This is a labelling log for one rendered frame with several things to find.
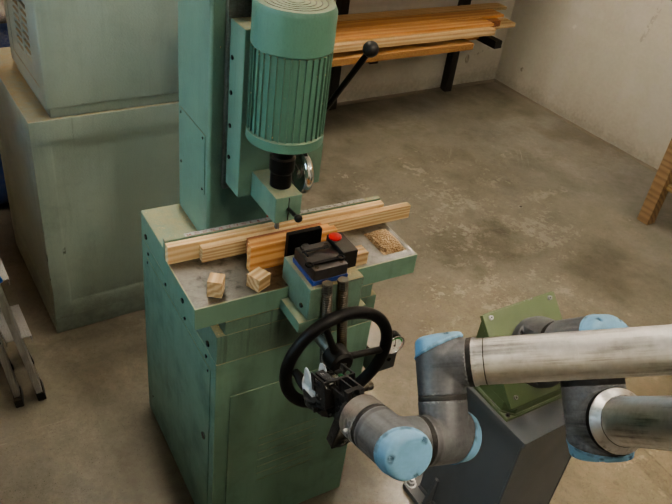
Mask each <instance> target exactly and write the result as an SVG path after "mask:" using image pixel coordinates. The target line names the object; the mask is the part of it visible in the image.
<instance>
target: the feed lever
mask: <svg viewBox="0 0 672 504"><path fill-rule="evenodd" d="M378 52H379V46H378V44H377V43H376V42H375V41H367V42H366V43H365V44H364V45H363V55H362V56H361V57H360V59H359V60H358V61H357V63H356V64H355V65H354V67H353V68H352V69H351V71H350V72H349V73H348V75H347V76H346V77H345V79H344V80H343V81H342V83H341V84H340V85H339V87H338V88H337V89H336V91H335V92H334V93H333V95H332V96H331V97H330V99H329V100H328V103H327V111H328V110H329V109H330V107H331V106H332V105H333V103H334V102H335V101H336V100H337V98H338V97H339V96H340V94H341V93H342V92H343V90H344V89H345V88H346V86H347V85H348V84H349V83H350V81H351V80H352V79H353V77H354V76H355V75H356V73H357V72H358V71H359V69H360V68H361V67H362V66H363V64H364V63H365V62H366V60H367V59H368V58H373V57H375V56H376V55H377V54H378ZM327 111H326V113H327Z"/></svg>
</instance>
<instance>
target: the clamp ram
mask: <svg viewBox="0 0 672 504"><path fill-rule="evenodd" d="M321 236H322V227H321V226H315V227H310V228H305V229H300V230H296V231H291V232H287V233H286V244H285V254H284V257H286V256H290V255H294V254H295V248H297V247H301V246H306V245H310V244H315V243H319V242H321Z"/></svg>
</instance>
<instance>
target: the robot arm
mask: <svg viewBox="0 0 672 504"><path fill-rule="evenodd" d="M414 360H415V361H416V375H417V389H418V409H419V415H417V416H399V415H397V414H396V413H395V412H393V411H392V410H391V409H389V408H388V407H387V406H386V405H384V404H383V403H382V402H380V401H379V400H378V399H376V398H375V397H374V396H372V395H369V394H364V387H363V386H361V385H360V384H359V383H357V382H356V378H355V372H353V371H352V370H351V369H349V368H348V367H347V366H345V365H344V364H343V363H340V364H341V369H338V370H335V371H334V372H333V371H332V370H330V371H327V369H326V366H325V365H324V364H323V363H320V364H319V369H318V371H317V372H315V373H316V375H315V374H314V373H313V372H311V375H310V371H309V369H308V368H307V367H306V368H305V369H304V376H303V378H302V389H303V396H304V402H305V405H306V406H307V407H308V408H309V409H311V410H312V411H313V412H314V413H315V412H317V413H318V414H320V415H321V416H322V417H328V418H330V417H334V421H333V423H332V426H331V428H330V431H329V433H328V435H327V438H326V439H327V441H328V443H329V445H330V447H331V449H333V448H336V447H338V448H339V447H342V446H344V445H346V444H348V443H349V442H350V441H351V442H352V443H353V444H354V445H355V446H356V447H357V448H359V449H360V450H361V451H362V452H363V453H364V454H365V455H366V456H367V457H368V458H370V459H371V460H372V461H373V462H374V463H375V464H376V465H377V466H378V468H379V469H380V470H381V471H382V472H384V473H385V474H387V475H389V476H390V477H392V478H393V479H396V480H399V481H408V480H412V479H414V478H416V477H417V476H419V475H421V474H422V473H423V472H424V471H425V470H426V468H427V467H432V466H440V465H448V464H450V465H457V464H460V463H462V462H467V461H469V460H471V459H473V458H474V457H475V456H476V454H477V453H478V451H479V449H480V446H481V442H482V431H481V427H480V424H479V422H478V420H477V418H476V417H475V416H474V415H473V414H471V413H470V412H468V401H467V387H478V386H480V385H494V384H513V383H527V384H528V385H530V386H533V387H536V388H549V387H553V386H555V385H557V384H559V383H560V384H561V393H562V402H563V411H564V420H565V429H566V442H567V444H568V449H569V453H570V455H571V456H572V457H574V458H576V459H578V460H583V461H589V462H605V463H614V462H625V461H628V460H631V459H633V458H634V453H635V451H636V450H638V449H639V448H645V449H654V450H664V451H672V396H637V395H635V394H634V393H633V392H631V391H629V390H627V389H626V381H625V378H628V377H648V376H667V375H672V324H668V325H654V326H640V327H628V326H627V325H626V324H625V323H624V322H623V321H622V320H620V319H618V318H617V317H615V316H613V315H609V314H590V315H587V316H581V317H575V318H568V319H562V320H553V319H551V318H548V317H544V316H534V317H529V318H526V319H524V320H522V321H521V322H520V323H519V324H518V325H517V326H516V328H515V329H514V331H513V333H512V336H498V337H484V338H474V337H468V338H463V334H462V333H461V332H459V331H452V332H444V333H436V334H431V335H426V336H422V337H420V338H418V339H417V340H416V342H415V357H414ZM345 368H346V369H347V370H348V371H350V374H347V375H346V374H345Z"/></svg>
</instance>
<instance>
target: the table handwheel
mask: <svg viewBox="0 0 672 504"><path fill-rule="evenodd" d="M353 319H367V320H371V321H373V322H374V323H376V324H377V326H378V327H379V329H380V333H381V339H380V344H379V346H377V347H373V348H368V349H364V350H358V351H353V352H349V351H348V350H347V348H346V347H345V346H344V345H343V344H342V343H335V341H334V339H333V336H332V334H331V331H330V328H331V327H333V326H335V325H337V324H339V323H342V322H345V321H348V320H353ZM322 333H323V334H324V336H325V337H324V336H322V335H321V334H322ZM313 340H314V341H315V342H316V344H317V345H318V346H319V348H320V349H321V350H322V352H323V355H322V360H323V362H324V363H325V365H326V369H327V371H330V370H332V371H333V372H334V371H335V370H338V369H341V364H340V363H343V364H344V365H345V366H347V367H348V368H350V367H351V365H352V363H353V359H356V358H360V357H364V356H369V355H374V354H375V356H374V358H373V359H372V361H371V362H370V364H369V365H368V366H367V367H366V369H365V370H364V371H363V372H362V373H361V374H360V375H359V376H357V377H356V382H357V383H359V384H360V385H361V386H363V387H364V386H365V385H366V384H367V383H368V382H369V381H370V380H371V379H372V378H373V377H374V376H375V375H376V374H377V373H378V371H379V370H380V369H381V367H382V366H383V364H384V362H385V361H386V359H387V357H388V355H389V352H390V349H391V345H392V340H393V332H392V327H391V324H390V322H389V320H388V318H387V317H386V316H385V315H384V314H383V313H382V312H380V311H379V310H377V309H375V308H372V307H367V306H352V307H347V308H343V309H339V310H337V311H334V312H332V313H330V314H328V315H326V316H324V317H322V318H320V319H319V320H317V321H316V322H314V323H313V324H312V325H310V326H309V327H308V328H307V329H306V330H305V331H304V332H303V333H302V334H301V335H300V336H299V337H298V338H297V339H296V340H295V341H294V343H293V344H292V345H291V347H290V348H289V350H288V351H287V353H286V355H285V357H284V359H283V362H282V364H281V368H280V374H279V383H280V388H281V391H282V393H283V395H284V396H285V397H286V399H287V400H288V401H290V402H291V403H293V404H294V405H296V406H299V407H303V408H308V407H307V406H306V405H305V402H304V396H303V394H300V393H299V392H297V391H296V390H295V388H294V386H293V384H292V372H293V370H294V367H295V364H296V362H297V360H298V358H299V357H300V355H301V354H302V352H303V351H304V350H305V348H306V347H307V346H308V345H309V344H310V343H311V342H312V341H313Z"/></svg>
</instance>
